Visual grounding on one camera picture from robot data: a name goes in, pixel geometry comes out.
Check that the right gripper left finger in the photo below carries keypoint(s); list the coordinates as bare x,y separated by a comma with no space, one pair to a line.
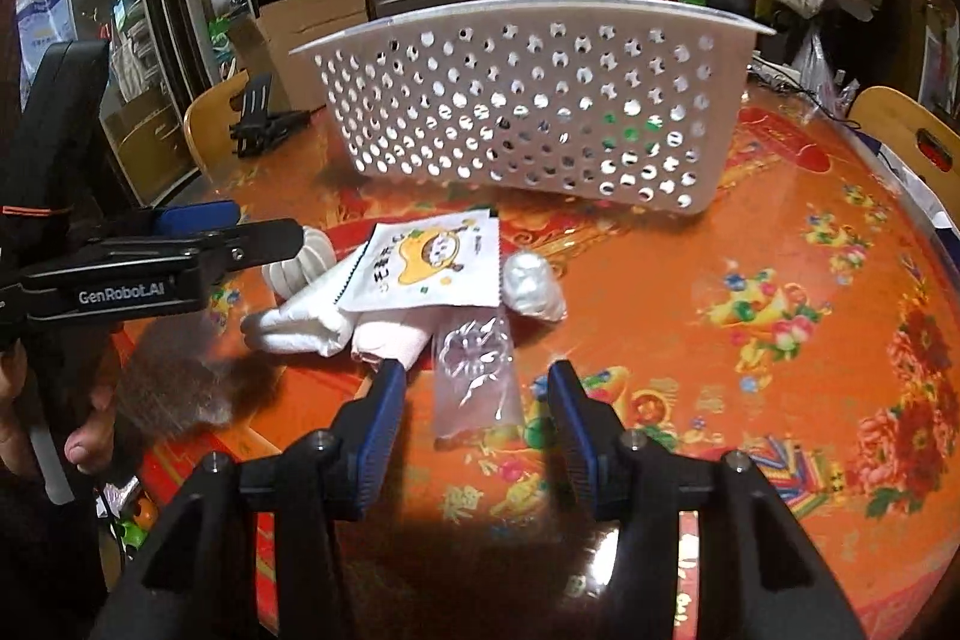
248,550

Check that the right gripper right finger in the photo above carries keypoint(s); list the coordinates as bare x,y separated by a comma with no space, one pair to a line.
761,576

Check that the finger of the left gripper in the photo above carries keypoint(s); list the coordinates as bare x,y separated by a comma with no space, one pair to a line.
185,220
224,252

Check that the white ribbed round object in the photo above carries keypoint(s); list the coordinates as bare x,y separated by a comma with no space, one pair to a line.
316,256

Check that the white cloth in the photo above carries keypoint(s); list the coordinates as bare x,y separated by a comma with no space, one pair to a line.
312,323

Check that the white cartoon snack packet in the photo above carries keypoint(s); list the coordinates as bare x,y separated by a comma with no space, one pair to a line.
452,260

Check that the clear pink plastic packet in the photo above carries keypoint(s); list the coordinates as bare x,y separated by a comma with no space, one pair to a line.
475,384

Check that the white round ball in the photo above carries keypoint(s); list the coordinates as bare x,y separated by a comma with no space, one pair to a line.
530,288

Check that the person's left hand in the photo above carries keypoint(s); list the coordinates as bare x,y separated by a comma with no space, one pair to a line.
79,367

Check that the left wooden chair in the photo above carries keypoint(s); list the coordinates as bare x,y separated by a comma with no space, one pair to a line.
207,123

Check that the wooden chair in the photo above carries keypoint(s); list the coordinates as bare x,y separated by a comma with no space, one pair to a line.
207,123
926,147

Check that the black phone stand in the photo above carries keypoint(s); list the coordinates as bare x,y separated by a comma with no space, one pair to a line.
259,129

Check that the brown cardboard box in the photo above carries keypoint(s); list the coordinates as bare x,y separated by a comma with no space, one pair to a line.
264,44

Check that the white perforated plastic basket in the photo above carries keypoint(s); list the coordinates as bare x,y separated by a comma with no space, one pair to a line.
627,101

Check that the right wooden chair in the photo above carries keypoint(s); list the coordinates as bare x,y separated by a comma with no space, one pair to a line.
926,147

